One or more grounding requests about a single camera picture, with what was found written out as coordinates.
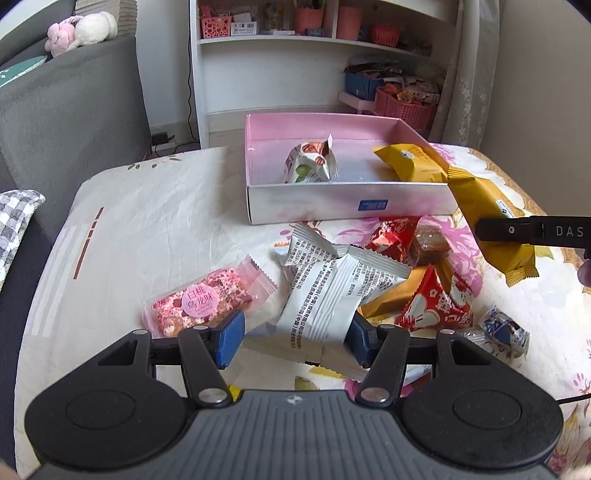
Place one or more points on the long golden snack packet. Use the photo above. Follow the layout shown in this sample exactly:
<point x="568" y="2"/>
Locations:
<point x="388" y="295"/>

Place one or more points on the yellow snack packet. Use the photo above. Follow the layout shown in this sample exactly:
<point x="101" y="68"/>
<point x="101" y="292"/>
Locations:
<point x="480" y="194"/>
<point x="411" y="164"/>

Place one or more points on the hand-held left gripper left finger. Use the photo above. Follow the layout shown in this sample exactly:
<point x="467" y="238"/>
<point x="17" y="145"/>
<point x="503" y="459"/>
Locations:
<point x="229" y="339"/>

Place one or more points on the small red basket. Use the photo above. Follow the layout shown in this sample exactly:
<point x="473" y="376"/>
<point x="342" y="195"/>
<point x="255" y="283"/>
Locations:
<point x="385" y="37"/>

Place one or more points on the blue cardboard box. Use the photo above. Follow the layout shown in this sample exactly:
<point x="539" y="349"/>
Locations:
<point x="362" y="86"/>

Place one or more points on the pink cardboard box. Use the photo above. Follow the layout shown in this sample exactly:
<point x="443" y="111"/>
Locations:
<point x="300" y="203"/>

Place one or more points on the grey checkered cushion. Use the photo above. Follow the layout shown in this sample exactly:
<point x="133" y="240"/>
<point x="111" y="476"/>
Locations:
<point x="14" y="221"/>

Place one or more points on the black power adapter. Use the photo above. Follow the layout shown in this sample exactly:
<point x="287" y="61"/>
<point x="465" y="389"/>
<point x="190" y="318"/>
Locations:
<point x="160" y="138"/>

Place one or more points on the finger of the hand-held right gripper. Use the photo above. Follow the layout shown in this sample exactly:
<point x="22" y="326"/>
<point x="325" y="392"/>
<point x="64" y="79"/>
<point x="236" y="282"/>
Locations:
<point x="526" y="229"/>

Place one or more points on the teal pillow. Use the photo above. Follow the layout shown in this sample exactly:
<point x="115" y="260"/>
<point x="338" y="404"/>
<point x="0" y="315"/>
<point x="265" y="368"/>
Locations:
<point x="18" y="69"/>

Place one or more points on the blue white candy packet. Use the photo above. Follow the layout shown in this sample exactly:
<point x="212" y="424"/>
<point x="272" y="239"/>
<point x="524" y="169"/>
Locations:
<point x="501" y="327"/>

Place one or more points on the floral table cloth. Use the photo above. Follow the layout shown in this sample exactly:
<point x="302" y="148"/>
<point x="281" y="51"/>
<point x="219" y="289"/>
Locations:
<point x="161" y="221"/>

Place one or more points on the pink pen pot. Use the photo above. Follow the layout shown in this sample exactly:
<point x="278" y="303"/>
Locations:
<point x="349" y="24"/>
<point x="309" y="22"/>

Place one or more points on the heap of assorted packets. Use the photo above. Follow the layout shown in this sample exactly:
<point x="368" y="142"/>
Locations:
<point x="415" y="87"/>

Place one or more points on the grey sofa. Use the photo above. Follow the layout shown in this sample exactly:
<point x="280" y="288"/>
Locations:
<point x="69" y="115"/>

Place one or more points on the red triangular snack packet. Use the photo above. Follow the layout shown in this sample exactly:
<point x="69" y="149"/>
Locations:
<point x="434" y="304"/>

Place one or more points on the white nut-print snack packet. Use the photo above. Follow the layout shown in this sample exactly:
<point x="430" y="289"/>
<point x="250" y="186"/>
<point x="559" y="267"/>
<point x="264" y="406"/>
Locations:
<point x="309" y="161"/>

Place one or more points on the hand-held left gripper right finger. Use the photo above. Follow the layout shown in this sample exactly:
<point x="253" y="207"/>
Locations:
<point x="358" y="339"/>

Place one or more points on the clear jar of sweets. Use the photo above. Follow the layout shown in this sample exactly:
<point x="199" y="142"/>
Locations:
<point x="275" y="18"/>

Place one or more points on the white pink plush toy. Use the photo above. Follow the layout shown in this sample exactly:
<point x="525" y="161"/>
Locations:
<point x="94" y="27"/>

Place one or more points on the white labelled box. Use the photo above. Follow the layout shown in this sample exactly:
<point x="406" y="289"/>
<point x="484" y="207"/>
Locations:
<point x="244" y="28"/>

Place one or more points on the pale patterned curtain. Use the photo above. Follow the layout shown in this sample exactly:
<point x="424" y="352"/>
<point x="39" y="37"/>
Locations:
<point x="466" y="69"/>

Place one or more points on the pink clear snack packet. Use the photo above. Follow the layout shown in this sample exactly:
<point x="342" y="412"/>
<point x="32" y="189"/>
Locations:
<point x="203" y="300"/>

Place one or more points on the small pink perforated basket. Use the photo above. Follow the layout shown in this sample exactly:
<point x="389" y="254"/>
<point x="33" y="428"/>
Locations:
<point x="215" y="27"/>

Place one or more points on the brown cake clear packet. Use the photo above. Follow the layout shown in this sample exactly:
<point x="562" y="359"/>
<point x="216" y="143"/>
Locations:
<point x="429" y="242"/>

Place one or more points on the large pink plastic basket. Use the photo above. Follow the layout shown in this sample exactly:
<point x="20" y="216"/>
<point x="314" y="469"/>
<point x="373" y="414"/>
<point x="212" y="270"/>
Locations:
<point x="401" y="110"/>

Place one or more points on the stack of grey books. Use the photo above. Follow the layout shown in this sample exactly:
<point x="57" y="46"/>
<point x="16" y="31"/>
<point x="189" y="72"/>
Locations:
<point x="124" y="14"/>

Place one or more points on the person's right hand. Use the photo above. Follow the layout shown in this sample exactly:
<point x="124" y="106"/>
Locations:
<point x="586" y="272"/>

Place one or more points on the red foil snack packet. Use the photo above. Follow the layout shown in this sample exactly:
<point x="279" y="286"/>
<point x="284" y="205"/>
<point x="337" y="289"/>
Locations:
<point x="392" y="240"/>

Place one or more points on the white bookshelf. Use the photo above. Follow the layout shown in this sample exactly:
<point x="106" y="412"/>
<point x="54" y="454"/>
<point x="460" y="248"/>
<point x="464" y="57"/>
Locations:
<point x="217" y="74"/>

